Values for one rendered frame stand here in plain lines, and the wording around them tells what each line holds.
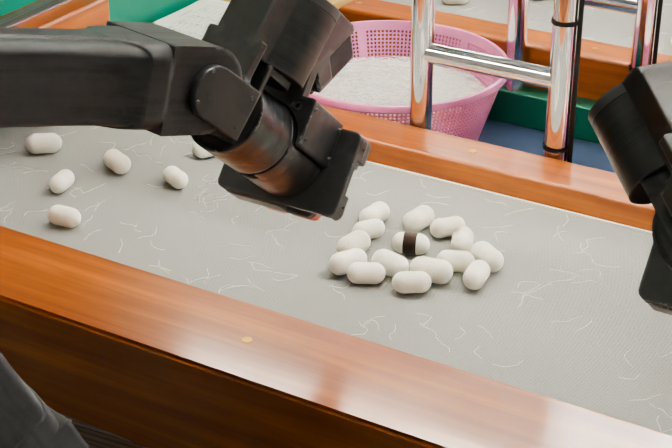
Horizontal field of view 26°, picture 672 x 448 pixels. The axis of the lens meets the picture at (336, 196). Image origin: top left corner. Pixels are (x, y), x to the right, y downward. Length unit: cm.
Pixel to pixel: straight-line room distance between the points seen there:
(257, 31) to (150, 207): 46
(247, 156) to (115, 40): 15
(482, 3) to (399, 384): 93
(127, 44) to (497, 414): 38
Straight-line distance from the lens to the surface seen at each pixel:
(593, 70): 169
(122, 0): 171
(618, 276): 129
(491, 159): 142
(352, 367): 110
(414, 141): 145
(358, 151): 105
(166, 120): 90
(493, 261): 126
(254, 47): 96
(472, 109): 157
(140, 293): 120
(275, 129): 98
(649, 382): 115
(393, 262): 125
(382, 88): 167
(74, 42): 86
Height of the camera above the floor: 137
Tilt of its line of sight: 27 degrees down
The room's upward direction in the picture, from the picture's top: straight up
